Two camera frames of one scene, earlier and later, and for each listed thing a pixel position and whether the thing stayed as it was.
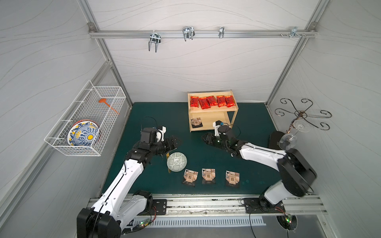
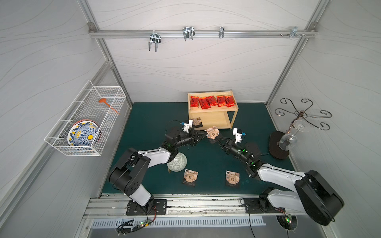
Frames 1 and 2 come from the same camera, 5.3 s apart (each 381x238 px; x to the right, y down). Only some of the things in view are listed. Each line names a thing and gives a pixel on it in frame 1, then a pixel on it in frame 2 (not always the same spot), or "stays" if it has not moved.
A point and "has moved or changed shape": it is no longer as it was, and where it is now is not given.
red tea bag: [212, 100] stays
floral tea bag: [208, 174] has moved or changed shape
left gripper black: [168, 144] to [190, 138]
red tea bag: [194, 101] stays
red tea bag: [204, 103] stays
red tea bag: [221, 100] stays
